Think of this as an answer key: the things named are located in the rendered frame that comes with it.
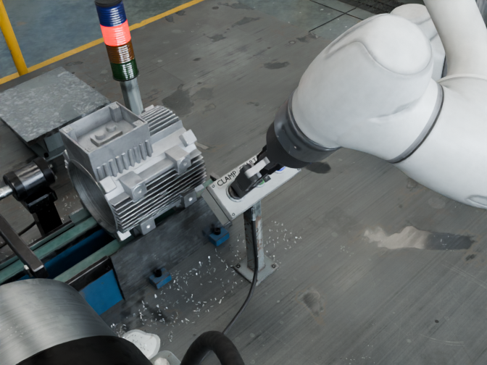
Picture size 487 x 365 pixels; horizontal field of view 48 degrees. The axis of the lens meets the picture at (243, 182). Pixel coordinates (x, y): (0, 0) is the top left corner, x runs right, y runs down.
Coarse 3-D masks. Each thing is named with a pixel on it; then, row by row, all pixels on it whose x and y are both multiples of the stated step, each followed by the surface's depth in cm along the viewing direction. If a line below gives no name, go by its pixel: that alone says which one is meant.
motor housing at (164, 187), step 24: (168, 120) 102; (168, 144) 100; (192, 144) 102; (72, 168) 103; (144, 168) 97; (168, 168) 98; (192, 168) 101; (96, 192) 108; (120, 192) 95; (168, 192) 100; (96, 216) 106; (120, 216) 94
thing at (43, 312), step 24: (0, 288) 67; (24, 288) 68; (48, 288) 70; (72, 288) 75; (0, 312) 64; (24, 312) 64; (48, 312) 65; (72, 312) 68; (0, 336) 61; (24, 336) 61; (48, 336) 62; (72, 336) 63; (0, 360) 59
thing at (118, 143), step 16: (96, 112) 98; (112, 112) 99; (128, 112) 97; (64, 128) 94; (80, 128) 97; (96, 128) 99; (112, 128) 95; (128, 128) 98; (144, 128) 94; (64, 144) 96; (80, 144) 96; (96, 144) 94; (112, 144) 91; (128, 144) 93; (144, 144) 96; (80, 160) 93; (96, 160) 90; (112, 160) 92; (128, 160) 95; (144, 160) 97; (96, 176) 92
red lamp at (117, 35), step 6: (126, 24) 120; (102, 30) 120; (108, 30) 119; (114, 30) 119; (120, 30) 119; (126, 30) 121; (108, 36) 120; (114, 36) 120; (120, 36) 120; (126, 36) 121; (108, 42) 121; (114, 42) 121; (120, 42) 121; (126, 42) 122
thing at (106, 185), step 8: (184, 136) 100; (192, 136) 101; (184, 144) 101; (64, 152) 98; (104, 184) 92; (112, 184) 92; (104, 192) 92; (80, 200) 107; (120, 232) 100; (128, 232) 100; (120, 240) 100
